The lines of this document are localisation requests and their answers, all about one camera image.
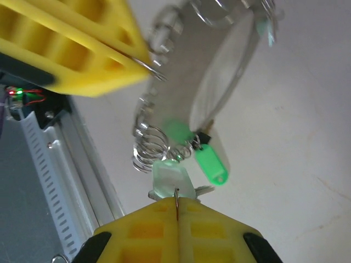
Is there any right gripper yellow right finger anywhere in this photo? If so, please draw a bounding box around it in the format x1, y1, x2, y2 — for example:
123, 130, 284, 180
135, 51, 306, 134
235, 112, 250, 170
178, 197, 284, 263

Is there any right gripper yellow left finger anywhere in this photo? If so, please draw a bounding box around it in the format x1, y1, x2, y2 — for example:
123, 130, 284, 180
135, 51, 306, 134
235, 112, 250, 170
71, 197, 179, 263

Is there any key with pale translucent tag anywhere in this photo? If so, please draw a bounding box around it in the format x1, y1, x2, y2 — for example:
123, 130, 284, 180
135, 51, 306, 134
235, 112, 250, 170
148, 159, 216, 221

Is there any key with bright green tag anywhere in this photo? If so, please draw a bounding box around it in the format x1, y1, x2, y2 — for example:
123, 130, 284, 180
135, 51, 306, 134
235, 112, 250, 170
191, 119, 230, 187
161, 117, 194, 145

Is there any metal key band with rings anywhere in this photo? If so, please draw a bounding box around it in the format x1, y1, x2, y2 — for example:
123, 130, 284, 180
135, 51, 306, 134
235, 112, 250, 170
131, 0, 286, 173

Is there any key with mint green tag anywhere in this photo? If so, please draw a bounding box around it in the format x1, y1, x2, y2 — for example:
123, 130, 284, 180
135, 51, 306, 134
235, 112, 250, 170
254, 15, 278, 49

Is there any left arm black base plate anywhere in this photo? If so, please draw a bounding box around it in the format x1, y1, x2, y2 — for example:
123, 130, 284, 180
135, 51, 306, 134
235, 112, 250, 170
37, 94, 73, 129

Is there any long aluminium base rail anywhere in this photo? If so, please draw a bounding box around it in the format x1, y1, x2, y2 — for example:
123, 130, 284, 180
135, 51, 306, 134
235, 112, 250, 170
41, 95, 127, 247

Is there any grey slotted cable duct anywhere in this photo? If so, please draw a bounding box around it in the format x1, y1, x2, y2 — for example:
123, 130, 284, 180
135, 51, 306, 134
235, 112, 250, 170
19, 111, 83, 258

